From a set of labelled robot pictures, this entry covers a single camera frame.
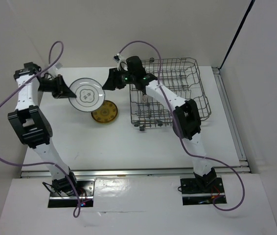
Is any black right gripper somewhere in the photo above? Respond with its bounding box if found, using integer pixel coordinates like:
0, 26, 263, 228
102, 67, 136, 90

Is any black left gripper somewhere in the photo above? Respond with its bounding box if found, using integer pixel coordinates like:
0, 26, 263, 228
37, 74, 75, 99

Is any white plate teal rim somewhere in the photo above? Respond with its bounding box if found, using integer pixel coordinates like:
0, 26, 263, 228
69, 78, 105, 113
142, 94, 148, 102

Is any brown patterned plate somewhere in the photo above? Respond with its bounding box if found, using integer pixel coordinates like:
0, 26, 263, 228
91, 100, 118, 124

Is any white plate teal rim front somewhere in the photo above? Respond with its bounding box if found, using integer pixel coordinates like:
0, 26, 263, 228
142, 94, 148, 102

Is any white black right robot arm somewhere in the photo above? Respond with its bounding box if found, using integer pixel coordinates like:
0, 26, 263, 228
103, 53, 217, 192

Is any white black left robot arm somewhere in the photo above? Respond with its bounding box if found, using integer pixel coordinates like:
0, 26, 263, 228
8, 62, 79, 196

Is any black corner strip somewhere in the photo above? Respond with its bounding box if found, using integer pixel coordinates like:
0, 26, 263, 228
218, 0, 255, 70

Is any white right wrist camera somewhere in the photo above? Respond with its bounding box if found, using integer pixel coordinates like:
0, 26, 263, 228
113, 53, 127, 71

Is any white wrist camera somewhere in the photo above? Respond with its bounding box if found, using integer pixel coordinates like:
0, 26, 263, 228
113, 53, 127, 71
48, 62, 63, 77

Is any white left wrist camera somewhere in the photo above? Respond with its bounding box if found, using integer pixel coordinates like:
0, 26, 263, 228
48, 62, 63, 77

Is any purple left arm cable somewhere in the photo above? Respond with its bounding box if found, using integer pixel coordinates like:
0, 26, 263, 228
0, 41, 82, 218

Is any grey wire dish rack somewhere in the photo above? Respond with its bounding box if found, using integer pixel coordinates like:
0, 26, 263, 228
129, 57, 211, 131

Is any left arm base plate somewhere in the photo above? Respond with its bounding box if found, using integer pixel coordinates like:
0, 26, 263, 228
43, 179, 95, 208

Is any aluminium front rail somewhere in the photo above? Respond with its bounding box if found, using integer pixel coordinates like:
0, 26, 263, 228
20, 167, 227, 178

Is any aluminium rail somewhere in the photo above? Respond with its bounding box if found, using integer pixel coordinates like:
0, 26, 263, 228
20, 167, 227, 178
212, 67, 252, 173

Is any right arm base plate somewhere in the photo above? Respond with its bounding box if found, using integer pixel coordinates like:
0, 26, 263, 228
177, 177, 227, 206

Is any aluminium right side rail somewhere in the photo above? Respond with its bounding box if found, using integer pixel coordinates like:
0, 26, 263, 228
212, 67, 252, 173

